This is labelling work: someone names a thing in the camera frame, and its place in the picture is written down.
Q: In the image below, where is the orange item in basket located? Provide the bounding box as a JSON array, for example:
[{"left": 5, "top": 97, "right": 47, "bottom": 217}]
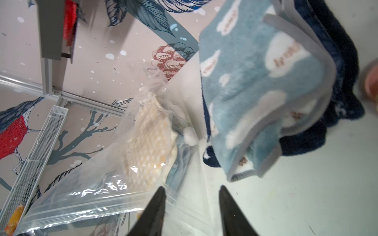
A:
[{"left": 5, "top": 205, "right": 25, "bottom": 236}]

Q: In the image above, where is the red Chuba chips bag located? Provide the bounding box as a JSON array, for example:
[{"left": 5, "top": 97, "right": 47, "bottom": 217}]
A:
[{"left": 63, "top": 0, "right": 77, "bottom": 47}]

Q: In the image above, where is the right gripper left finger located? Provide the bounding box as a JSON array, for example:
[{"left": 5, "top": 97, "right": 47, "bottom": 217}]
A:
[{"left": 128, "top": 186, "right": 166, "bottom": 236}]

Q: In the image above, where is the clear plastic vacuum bag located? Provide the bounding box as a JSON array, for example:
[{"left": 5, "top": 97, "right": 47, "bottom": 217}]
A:
[{"left": 15, "top": 72, "right": 211, "bottom": 236}]

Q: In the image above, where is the light blue bear blanket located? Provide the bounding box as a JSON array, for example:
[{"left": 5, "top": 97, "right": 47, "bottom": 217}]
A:
[{"left": 199, "top": 1, "right": 336, "bottom": 183}]

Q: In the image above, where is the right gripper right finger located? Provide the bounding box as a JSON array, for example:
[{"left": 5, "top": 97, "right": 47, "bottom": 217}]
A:
[{"left": 219, "top": 185, "right": 258, "bottom": 236}]

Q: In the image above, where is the navy star blanket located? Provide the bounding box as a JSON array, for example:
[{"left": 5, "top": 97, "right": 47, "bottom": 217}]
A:
[{"left": 203, "top": 1, "right": 364, "bottom": 168}]

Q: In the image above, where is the black wall shelf basket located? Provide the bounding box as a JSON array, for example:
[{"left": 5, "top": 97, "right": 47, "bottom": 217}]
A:
[{"left": 35, "top": 1, "right": 74, "bottom": 62}]

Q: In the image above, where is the beige checkered blanket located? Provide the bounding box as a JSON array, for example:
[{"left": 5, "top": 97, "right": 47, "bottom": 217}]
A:
[{"left": 123, "top": 92, "right": 178, "bottom": 190}]

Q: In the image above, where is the white mesh wall basket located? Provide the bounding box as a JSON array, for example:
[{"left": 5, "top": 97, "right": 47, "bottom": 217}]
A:
[{"left": 1, "top": 105, "right": 69, "bottom": 236}]

